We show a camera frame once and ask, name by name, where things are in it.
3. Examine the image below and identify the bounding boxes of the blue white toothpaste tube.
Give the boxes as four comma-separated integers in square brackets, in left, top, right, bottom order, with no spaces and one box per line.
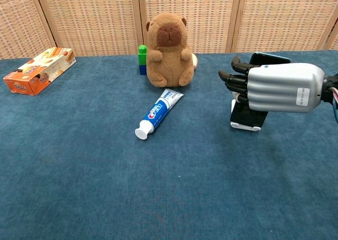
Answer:
[134,88,185,140]

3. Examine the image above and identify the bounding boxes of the woven rattan folding screen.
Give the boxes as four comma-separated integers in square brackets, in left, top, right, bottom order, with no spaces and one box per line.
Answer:
[0,0,338,60]

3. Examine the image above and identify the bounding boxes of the pink white wrist cables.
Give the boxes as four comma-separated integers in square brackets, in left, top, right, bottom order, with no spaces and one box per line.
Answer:
[328,87,338,124]

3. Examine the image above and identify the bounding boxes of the blue velvet table cloth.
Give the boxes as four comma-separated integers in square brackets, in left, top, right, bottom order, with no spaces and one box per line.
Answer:
[0,50,338,240]

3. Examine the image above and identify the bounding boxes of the orange biscuit box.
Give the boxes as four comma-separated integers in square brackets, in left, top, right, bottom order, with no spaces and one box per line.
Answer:
[3,47,77,96]

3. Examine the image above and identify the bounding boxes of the white phone stand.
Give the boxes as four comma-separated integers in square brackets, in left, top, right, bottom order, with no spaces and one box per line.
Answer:
[230,91,262,132]

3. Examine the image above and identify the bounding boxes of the black smartphone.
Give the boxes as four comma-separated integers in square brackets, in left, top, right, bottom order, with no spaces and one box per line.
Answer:
[230,52,291,130]

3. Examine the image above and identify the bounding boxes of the green toy building block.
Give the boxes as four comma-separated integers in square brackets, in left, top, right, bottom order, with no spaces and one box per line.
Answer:
[137,44,148,66]

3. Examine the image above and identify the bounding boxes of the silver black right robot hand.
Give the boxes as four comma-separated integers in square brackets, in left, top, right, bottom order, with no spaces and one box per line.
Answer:
[218,55,325,113]

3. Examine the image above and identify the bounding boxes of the brown capybara plush toy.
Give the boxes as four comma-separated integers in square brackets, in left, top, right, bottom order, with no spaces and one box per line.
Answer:
[146,12,194,88]

